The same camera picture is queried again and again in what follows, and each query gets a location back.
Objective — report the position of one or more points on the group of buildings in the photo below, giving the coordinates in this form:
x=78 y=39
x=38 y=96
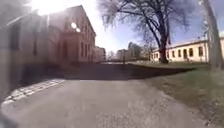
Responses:
x=133 y=52

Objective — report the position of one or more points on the grey asphalt path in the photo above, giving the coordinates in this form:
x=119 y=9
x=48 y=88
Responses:
x=100 y=106

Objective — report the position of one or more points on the brick building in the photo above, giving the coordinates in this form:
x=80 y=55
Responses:
x=66 y=43

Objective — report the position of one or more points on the large bare tree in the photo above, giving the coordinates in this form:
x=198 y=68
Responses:
x=163 y=50

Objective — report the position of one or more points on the long yellow building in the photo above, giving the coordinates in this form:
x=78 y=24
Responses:
x=186 y=52

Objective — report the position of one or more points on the cobblestone strip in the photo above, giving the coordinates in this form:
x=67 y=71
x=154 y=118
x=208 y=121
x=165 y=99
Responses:
x=33 y=88

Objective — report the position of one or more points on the grass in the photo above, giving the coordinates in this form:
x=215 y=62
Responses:
x=196 y=87

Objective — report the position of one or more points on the tree trunk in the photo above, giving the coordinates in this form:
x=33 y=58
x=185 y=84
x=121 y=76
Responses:
x=213 y=41

